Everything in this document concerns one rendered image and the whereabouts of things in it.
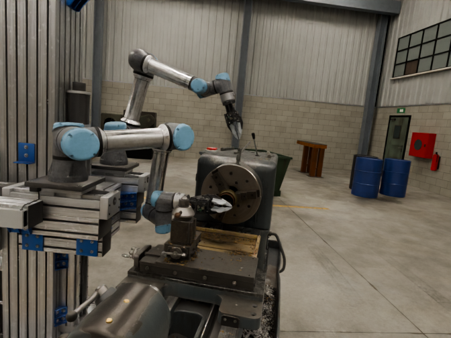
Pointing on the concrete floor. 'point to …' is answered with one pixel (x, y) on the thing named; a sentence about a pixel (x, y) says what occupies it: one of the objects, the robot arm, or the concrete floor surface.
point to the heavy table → (312, 157)
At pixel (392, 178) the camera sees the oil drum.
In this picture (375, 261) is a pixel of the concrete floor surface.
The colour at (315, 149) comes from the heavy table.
